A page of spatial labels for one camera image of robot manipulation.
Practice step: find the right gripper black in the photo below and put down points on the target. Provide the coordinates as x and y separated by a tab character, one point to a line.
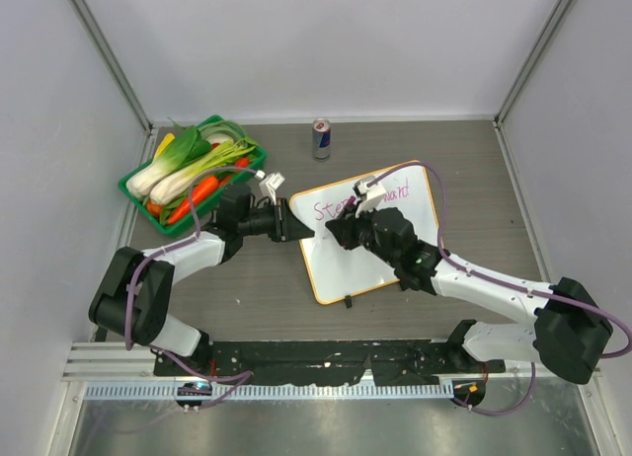
344	229

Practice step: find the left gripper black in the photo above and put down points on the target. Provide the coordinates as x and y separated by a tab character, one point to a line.
286	226

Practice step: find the white marker with magenta cap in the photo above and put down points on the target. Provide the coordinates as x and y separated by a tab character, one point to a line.
349	205

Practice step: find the whiteboard with orange frame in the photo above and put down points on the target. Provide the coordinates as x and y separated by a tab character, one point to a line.
334	272

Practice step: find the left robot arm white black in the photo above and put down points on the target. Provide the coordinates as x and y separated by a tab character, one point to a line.
133	298

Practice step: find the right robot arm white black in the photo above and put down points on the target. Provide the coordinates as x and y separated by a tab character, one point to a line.
556	325

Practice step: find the red tomato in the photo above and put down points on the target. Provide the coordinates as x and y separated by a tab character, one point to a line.
242	163

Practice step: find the orange carrot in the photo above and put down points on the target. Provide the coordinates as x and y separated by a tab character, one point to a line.
201	192

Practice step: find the silver blue drink can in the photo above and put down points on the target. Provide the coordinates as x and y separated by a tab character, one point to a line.
321	138

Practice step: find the green plastic basket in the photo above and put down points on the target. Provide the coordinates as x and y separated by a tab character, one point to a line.
215	130

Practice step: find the bok choy right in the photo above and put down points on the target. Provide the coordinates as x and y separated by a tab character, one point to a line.
222	155

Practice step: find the bok choy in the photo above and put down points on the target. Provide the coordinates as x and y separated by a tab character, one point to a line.
222	155
185	148

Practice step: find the bok choy left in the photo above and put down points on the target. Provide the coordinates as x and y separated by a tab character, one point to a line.
185	148

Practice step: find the yellow vegetable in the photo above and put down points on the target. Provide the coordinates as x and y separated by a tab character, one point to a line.
164	143

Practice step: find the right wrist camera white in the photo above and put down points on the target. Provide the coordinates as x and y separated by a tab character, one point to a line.
369	192

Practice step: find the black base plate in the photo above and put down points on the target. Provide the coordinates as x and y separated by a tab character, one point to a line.
337	363

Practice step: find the white slotted cable duct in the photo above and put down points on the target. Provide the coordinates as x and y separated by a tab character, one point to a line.
183	391

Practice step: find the aluminium rail left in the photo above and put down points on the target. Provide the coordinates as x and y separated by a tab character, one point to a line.
104	361

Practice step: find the aluminium frame post left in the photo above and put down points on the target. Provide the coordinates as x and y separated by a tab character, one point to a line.
99	40

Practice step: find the aluminium frame post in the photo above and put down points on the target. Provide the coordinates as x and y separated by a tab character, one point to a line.
99	40
560	11

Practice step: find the aluminium frame post right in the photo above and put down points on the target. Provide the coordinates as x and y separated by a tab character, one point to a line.
560	11

